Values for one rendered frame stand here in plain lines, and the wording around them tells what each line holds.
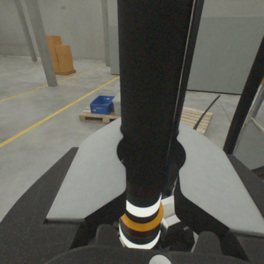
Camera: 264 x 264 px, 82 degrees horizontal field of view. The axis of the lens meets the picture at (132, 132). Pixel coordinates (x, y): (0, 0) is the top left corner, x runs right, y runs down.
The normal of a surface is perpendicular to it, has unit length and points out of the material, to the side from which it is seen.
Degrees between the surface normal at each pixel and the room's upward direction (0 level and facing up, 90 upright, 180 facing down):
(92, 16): 90
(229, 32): 90
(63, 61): 90
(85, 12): 90
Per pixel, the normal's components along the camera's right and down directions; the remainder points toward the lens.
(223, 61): -0.29, 0.50
